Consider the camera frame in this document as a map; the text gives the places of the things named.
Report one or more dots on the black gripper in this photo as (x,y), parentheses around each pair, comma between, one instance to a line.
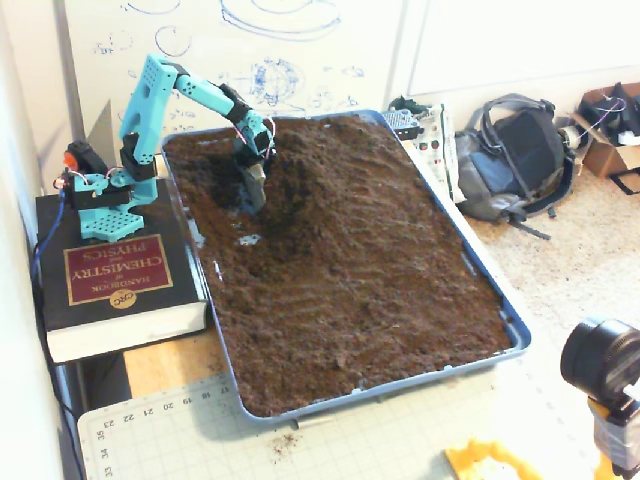
(251,176)

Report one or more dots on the brown soil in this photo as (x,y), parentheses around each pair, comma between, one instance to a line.
(350,300)

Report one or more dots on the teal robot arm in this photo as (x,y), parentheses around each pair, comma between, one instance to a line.
(145,115)

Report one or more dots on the whiteboard with blue drawings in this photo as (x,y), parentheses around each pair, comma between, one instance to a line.
(225,50)

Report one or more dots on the black vented device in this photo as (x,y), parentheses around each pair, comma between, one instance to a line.
(400,122)

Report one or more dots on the black chemistry handbook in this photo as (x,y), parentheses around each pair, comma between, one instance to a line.
(120,270)

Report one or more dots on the grey backpack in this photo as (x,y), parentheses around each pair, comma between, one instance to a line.
(515,150)

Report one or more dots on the grey cutting mat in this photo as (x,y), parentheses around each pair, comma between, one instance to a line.
(200,440)

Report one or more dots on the blue plastic tray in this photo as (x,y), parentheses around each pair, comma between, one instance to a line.
(522,342)

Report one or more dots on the white cylindrical object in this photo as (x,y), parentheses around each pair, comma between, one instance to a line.
(570,137)

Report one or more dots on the yellow plastic part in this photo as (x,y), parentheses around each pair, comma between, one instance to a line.
(465,457)

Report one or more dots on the cardboard box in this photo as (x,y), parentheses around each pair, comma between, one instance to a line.
(605,157)

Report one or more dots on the black camera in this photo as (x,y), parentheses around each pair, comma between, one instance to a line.
(595,355)

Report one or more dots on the yellow camera stand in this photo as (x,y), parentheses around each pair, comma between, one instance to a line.
(615,435)

